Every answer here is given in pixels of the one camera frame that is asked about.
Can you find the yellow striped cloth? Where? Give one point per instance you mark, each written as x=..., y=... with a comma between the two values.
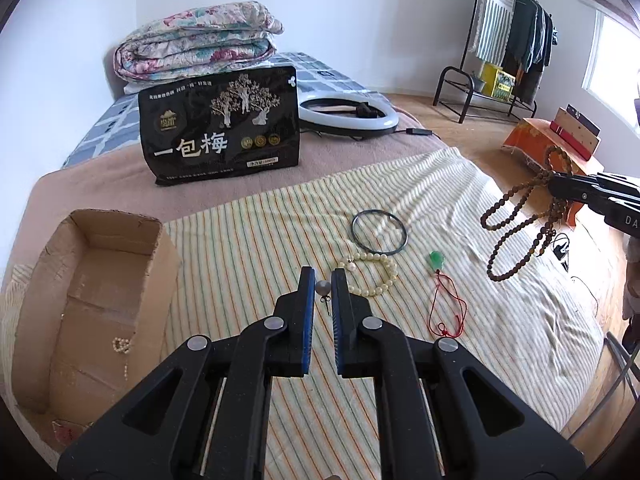
x=412, y=237

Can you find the folded floral quilt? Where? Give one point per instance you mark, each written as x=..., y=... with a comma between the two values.
x=197, y=42

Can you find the black clothes rack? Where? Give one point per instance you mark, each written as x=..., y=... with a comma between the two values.
x=459, y=86

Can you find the books on orange box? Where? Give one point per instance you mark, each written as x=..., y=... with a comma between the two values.
x=577, y=131

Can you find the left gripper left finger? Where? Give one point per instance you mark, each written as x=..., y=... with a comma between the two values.
x=203, y=412

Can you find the white ring light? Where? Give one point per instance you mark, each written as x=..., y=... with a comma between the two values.
x=354, y=115

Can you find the yellow green box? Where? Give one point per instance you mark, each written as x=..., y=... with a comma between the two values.
x=498, y=84

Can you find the orange patterned box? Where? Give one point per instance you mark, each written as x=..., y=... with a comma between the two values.
x=531, y=138

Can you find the open cardboard box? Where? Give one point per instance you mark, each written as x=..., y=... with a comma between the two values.
x=93, y=318

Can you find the black snack bag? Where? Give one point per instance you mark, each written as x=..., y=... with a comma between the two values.
x=220, y=126

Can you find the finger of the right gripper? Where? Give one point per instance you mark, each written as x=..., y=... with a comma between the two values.
x=618, y=177
x=582, y=189

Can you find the striped hanging towel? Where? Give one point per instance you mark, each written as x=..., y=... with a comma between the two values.
x=491, y=29

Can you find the dark hanging clothes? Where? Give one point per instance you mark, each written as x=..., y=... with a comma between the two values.
x=528, y=50

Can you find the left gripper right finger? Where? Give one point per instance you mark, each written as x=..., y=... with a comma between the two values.
x=441, y=413

